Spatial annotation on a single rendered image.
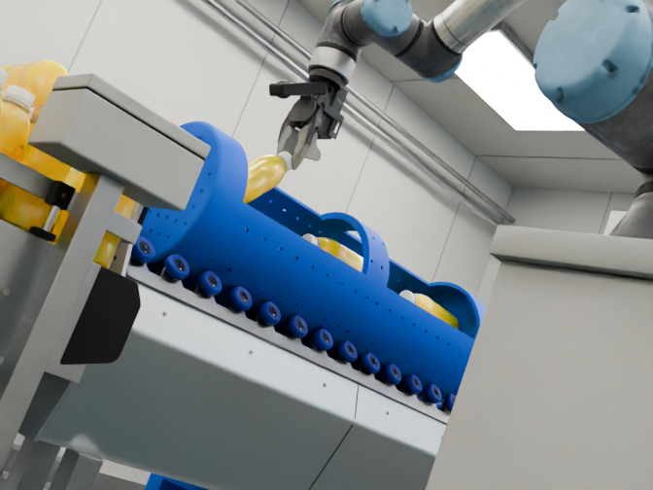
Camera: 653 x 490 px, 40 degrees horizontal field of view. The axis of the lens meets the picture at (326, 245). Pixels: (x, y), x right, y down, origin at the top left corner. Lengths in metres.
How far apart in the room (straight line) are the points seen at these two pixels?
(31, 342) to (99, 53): 4.15
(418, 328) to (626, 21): 1.01
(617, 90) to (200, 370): 0.84
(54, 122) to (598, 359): 0.71
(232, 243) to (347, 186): 4.90
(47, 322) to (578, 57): 0.72
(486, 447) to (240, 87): 4.89
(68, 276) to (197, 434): 0.52
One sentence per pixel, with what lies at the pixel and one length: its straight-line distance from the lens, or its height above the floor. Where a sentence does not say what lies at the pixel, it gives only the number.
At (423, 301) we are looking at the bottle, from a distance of 2.05.
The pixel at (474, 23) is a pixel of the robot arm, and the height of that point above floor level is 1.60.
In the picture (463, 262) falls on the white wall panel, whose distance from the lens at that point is 7.49.
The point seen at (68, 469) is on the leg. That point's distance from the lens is 1.51.
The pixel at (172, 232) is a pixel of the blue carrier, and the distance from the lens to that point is 1.53.
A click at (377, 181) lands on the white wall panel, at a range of 6.63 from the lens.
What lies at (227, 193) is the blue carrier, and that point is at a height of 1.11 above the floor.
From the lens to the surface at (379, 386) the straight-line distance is 1.86.
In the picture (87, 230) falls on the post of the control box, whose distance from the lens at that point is 1.19.
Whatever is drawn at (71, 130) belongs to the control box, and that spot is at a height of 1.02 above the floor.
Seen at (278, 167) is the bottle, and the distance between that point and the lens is 1.71.
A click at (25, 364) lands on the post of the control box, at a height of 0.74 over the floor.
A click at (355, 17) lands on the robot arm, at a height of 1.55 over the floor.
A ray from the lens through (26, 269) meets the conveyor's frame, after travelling 1.25.
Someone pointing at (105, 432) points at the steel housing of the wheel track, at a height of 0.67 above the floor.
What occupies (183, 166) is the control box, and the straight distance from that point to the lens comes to 1.22.
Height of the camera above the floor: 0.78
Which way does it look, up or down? 12 degrees up
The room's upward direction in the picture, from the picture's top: 21 degrees clockwise
